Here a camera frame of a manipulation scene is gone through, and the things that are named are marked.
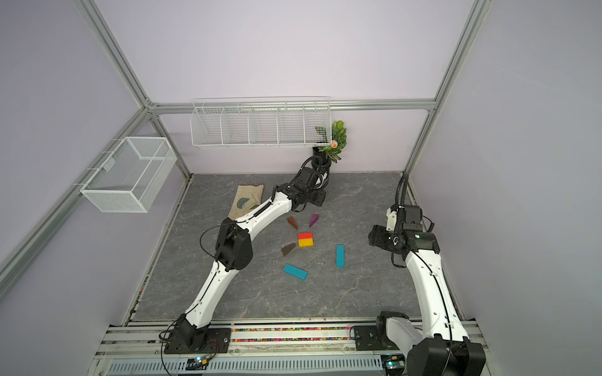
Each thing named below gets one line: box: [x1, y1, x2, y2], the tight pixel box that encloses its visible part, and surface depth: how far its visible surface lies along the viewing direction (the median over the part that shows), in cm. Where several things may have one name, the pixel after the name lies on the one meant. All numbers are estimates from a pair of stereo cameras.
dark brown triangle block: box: [281, 242, 297, 257], surface depth 96 cm
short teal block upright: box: [335, 244, 346, 268], surface depth 93 cm
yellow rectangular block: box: [297, 238, 315, 248], surface depth 98 cm
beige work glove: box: [228, 184, 265, 221], surface depth 111 cm
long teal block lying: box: [282, 263, 309, 281], surface depth 90 cm
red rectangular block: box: [297, 231, 313, 240], surface depth 101 cm
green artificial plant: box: [318, 119, 348, 163], surface depth 101 cm
